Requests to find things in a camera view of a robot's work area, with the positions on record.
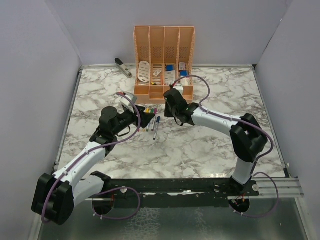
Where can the white pen magenta end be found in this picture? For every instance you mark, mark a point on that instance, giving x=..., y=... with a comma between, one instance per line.
x=154, y=122

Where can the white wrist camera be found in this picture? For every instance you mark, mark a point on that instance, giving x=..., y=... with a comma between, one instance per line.
x=128, y=100
x=178, y=87

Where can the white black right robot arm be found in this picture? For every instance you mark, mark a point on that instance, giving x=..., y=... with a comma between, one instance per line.
x=247, y=137

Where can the blue eraser box upper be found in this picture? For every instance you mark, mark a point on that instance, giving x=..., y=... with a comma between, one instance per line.
x=169, y=67

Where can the orange plastic desk organizer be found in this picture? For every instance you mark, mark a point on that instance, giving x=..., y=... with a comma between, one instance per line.
x=161, y=46

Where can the small white packet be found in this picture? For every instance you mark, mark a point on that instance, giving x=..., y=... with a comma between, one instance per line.
x=157, y=72

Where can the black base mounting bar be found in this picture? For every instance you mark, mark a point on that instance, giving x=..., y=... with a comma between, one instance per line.
x=170, y=192

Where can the white pen blue end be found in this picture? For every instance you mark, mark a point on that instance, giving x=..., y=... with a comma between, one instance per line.
x=156, y=131

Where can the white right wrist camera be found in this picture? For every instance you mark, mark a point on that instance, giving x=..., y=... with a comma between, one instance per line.
x=178, y=87

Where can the blue eraser box lower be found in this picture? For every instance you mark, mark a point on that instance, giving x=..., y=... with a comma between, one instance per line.
x=183, y=73

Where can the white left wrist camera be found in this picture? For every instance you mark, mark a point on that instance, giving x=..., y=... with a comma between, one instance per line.
x=128, y=100

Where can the white red staples box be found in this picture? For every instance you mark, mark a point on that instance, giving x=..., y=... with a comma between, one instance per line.
x=185, y=81

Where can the aluminium table edge rail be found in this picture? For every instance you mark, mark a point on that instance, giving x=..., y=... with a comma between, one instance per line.
x=51, y=119

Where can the black grey stapler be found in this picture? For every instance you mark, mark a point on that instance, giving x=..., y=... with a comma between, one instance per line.
x=122, y=67

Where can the white oval label card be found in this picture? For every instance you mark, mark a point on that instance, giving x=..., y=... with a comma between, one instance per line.
x=144, y=71

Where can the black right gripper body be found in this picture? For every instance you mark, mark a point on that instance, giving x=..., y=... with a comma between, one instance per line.
x=170, y=112

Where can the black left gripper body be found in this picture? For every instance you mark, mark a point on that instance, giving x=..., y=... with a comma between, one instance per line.
x=128, y=117

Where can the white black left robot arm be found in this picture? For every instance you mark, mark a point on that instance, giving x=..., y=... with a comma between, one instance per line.
x=57, y=194

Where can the blue eraser box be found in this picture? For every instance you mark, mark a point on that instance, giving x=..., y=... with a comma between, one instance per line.
x=183, y=73
x=169, y=67

